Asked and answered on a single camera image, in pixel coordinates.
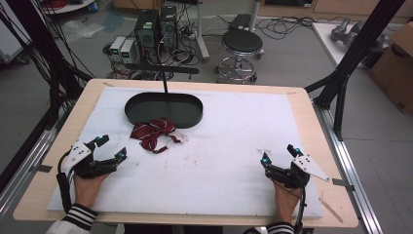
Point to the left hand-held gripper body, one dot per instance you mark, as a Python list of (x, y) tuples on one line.
[(85, 165)]

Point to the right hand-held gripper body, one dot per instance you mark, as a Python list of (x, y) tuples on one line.
[(287, 177)]

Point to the red striped bow tie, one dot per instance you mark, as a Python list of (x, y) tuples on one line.
[(151, 131)]

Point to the person's left hand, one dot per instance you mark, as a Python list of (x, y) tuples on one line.
[(86, 191)]

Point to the person's right hand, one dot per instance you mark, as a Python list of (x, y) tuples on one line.
[(285, 203)]

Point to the dark tape piece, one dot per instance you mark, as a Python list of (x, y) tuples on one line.
[(44, 168), (343, 184)]

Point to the black rack with oval base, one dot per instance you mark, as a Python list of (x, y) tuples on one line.
[(146, 110)]

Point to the thin wooden stick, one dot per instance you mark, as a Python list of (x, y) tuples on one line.
[(331, 210)]

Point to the white foam mat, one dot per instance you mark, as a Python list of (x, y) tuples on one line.
[(211, 169)]

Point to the wooden table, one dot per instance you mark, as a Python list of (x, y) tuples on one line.
[(27, 208)]

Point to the white power supply unit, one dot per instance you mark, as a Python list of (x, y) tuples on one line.
[(127, 51), (117, 46)]

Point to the clear plastic sheet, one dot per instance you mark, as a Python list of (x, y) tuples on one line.
[(81, 29)]

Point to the black computer tower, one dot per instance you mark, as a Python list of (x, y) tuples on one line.
[(168, 27), (146, 29)]

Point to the black round stool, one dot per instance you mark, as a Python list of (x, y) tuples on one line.
[(242, 40)]

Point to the brown cardboard box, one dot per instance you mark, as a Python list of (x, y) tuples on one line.
[(394, 71)]

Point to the round white table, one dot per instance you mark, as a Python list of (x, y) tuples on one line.
[(69, 7)]

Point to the black flat case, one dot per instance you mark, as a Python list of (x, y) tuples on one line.
[(240, 21)]

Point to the grey stand leg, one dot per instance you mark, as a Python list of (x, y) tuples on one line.
[(202, 35)]

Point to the aluminium rail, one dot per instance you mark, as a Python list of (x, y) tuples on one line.
[(29, 156), (350, 175)]

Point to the black metal frame stand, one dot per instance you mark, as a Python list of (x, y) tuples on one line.
[(357, 48), (29, 35)]

